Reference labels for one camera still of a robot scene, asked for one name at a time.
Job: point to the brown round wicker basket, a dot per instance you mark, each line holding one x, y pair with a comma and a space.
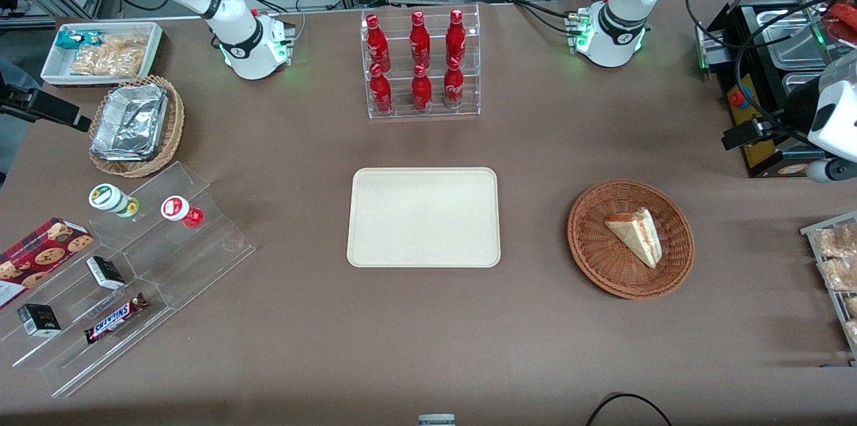
596, 245

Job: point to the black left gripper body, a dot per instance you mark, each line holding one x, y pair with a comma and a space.
797, 108

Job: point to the stack of foil trays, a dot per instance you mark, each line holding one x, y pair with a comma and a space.
130, 121

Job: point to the bag of fried snacks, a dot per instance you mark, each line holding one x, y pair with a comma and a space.
851, 305
851, 331
840, 274
837, 242

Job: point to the white rectangular snack bin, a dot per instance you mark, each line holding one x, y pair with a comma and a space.
57, 67

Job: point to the cream plastic tray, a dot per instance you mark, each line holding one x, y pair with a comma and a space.
423, 218

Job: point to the red lid yogurt cup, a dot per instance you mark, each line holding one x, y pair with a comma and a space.
177, 208

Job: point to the grey device edge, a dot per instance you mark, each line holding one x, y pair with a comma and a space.
436, 420

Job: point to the black food warmer machine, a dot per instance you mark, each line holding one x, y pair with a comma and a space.
750, 145

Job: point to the red cola bottle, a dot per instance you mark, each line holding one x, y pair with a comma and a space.
454, 86
420, 41
381, 91
422, 91
456, 37
377, 44

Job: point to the steel food pan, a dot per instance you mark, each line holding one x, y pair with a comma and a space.
797, 81
793, 37

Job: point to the red cookie box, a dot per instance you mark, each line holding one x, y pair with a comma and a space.
40, 255

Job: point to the grey metal snack tray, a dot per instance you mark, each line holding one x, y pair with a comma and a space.
813, 233

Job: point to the triangle sandwich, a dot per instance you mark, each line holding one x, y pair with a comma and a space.
639, 235

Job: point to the clear acrylic stepped stand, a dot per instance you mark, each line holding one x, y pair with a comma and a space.
181, 265

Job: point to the red orange food item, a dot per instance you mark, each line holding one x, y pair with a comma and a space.
843, 17

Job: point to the teal snack packet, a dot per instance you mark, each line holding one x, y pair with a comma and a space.
72, 39

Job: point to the clear acrylic bottle rack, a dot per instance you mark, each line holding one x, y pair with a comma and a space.
402, 111

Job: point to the light oval wicker basket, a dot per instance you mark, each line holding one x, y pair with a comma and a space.
174, 118

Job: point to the clear bag of crackers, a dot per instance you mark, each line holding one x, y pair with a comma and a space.
107, 63
124, 42

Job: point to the green lid yogurt cup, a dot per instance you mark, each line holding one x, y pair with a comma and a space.
107, 197

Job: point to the small black box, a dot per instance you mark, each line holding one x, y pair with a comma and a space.
105, 272
39, 320

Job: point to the snickers chocolate bar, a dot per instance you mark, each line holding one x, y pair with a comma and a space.
115, 319

